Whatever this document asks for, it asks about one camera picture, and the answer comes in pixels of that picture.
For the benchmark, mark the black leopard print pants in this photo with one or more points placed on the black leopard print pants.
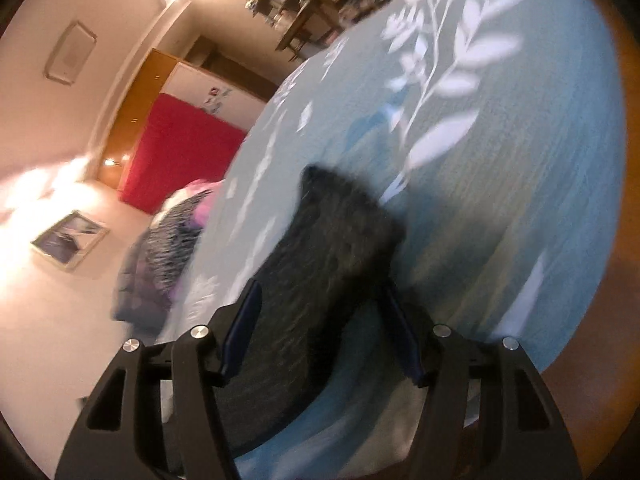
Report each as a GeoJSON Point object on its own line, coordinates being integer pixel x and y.
{"type": "Point", "coordinates": [325, 260]}

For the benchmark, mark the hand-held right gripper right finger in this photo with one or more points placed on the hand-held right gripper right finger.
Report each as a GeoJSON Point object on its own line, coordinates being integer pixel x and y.
{"type": "Point", "coordinates": [402, 340]}

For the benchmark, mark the leopard print blanket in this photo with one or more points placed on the leopard print blanket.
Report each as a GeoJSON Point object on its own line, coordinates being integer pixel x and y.
{"type": "Point", "coordinates": [170, 240]}

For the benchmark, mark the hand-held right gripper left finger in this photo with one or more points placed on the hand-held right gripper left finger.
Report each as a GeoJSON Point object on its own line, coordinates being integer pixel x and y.
{"type": "Point", "coordinates": [242, 330]}

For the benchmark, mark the red upright mattress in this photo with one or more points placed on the red upright mattress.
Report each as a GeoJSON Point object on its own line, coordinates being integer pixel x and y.
{"type": "Point", "coordinates": [185, 155]}

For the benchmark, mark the framed wall photo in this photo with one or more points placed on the framed wall photo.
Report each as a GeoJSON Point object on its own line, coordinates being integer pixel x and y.
{"type": "Point", "coordinates": [70, 240]}

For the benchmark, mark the wooden and white wardrobe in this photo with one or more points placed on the wooden and white wardrobe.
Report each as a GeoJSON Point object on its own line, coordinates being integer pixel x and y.
{"type": "Point", "coordinates": [150, 75]}

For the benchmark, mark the dark wooden desk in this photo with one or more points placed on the dark wooden desk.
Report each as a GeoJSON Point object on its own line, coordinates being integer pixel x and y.
{"type": "Point", "coordinates": [305, 30]}

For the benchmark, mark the blue leaf print blanket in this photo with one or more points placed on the blue leaf print blanket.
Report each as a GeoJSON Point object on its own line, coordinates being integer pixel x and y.
{"type": "Point", "coordinates": [500, 185]}

